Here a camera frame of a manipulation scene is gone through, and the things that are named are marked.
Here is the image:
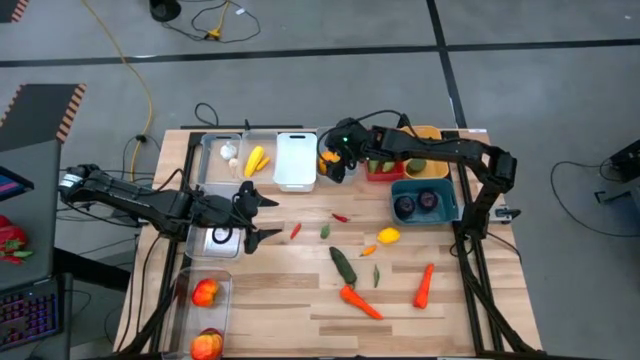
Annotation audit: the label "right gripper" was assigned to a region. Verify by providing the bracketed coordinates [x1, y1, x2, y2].
[319, 117, 374, 184]

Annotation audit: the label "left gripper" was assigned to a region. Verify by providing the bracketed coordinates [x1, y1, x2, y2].
[187, 180, 284, 255]

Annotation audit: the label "yellow lemon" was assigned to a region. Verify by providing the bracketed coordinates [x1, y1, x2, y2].
[376, 227, 402, 245]

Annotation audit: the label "dark green cucumber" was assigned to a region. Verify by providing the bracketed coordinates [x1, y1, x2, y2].
[328, 246, 358, 287]

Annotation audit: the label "long orange carrot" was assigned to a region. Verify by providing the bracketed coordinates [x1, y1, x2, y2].
[339, 284, 385, 321]

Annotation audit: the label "straight orange carrot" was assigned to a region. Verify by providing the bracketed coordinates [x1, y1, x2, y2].
[412, 262, 436, 310]

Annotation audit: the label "grey plastic bin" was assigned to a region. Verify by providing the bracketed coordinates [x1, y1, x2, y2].
[315, 127, 359, 185]

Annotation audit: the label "white plastic bin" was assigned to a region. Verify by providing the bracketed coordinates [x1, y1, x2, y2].
[272, 132, 319, 193]

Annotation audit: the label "red plastic bin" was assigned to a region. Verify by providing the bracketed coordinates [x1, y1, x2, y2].
[363, 158, 405, 182]

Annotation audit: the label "frosted translucent plastic bin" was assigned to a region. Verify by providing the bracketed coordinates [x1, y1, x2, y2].
[238, 130, 279, 185]

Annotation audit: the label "black bar behind table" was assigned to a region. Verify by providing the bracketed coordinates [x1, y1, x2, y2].
[179, 119, 304, 132]

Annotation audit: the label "orange plastic bin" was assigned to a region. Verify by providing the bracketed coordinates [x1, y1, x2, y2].
[399, 124, 450, 180]

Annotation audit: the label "large clear plastic bin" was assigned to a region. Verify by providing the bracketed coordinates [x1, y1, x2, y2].
[169, 267, 234, 360]

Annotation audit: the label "teal plastic bin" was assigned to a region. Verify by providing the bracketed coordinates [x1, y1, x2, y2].
[389, 177, 460, 226]

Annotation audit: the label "grey side desk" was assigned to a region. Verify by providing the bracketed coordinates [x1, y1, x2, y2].
[0, 139, 64, 294]

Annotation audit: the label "black round stand base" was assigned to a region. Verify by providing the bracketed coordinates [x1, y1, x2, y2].
[148, 0, 183, 23]

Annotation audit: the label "large black striped mat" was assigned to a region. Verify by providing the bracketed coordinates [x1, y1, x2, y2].
[0, 83, 88, 154]

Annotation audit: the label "red and green toy chilies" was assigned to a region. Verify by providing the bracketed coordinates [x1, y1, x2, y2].
[0, 248, 34, 266]

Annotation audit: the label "red toy bell pepper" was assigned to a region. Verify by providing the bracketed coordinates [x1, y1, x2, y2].
[0, 214, 29, 254]

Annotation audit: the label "black equipment box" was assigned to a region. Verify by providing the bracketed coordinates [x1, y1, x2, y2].
[593, 138, 640, 206]

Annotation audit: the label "small black striped mat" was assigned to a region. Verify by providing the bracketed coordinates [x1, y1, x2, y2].
[0, 0, 30, 24]

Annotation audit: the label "clear plastic bin with handle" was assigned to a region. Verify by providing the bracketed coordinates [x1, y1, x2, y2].
[197, 132, 244, 187]

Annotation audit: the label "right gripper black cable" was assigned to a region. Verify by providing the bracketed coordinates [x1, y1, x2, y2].
[317, 108, 410, 166]

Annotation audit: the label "black left table frame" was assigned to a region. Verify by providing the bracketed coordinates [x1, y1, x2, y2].
[113, 130, 207, 360]

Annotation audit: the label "black table frame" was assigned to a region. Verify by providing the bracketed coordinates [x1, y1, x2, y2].
[434, 130, 544, 357]
[113, 130, 207, 360]

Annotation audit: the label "black cable loop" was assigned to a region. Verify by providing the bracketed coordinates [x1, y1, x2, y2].
[193, 102, 220, 129]

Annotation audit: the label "black floor cables bundle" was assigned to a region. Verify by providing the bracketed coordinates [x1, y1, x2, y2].
[54, 133, 164, 251]

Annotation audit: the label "yellow floor cable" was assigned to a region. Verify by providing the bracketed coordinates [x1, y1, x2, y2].
[79, 0, 154, 191]

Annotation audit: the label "black looped floor cable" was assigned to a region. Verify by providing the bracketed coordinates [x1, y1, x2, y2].
[160, 0, 262, 45]

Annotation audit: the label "yellow plug cable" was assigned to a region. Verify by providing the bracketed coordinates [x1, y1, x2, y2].
[203, 0, 232, 41]

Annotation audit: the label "black right table frame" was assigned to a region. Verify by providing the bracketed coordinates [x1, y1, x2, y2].
[434, 130, 544, 357]

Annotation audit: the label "long black floor cable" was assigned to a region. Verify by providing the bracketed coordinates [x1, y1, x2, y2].
[549, 158, 640, 234]

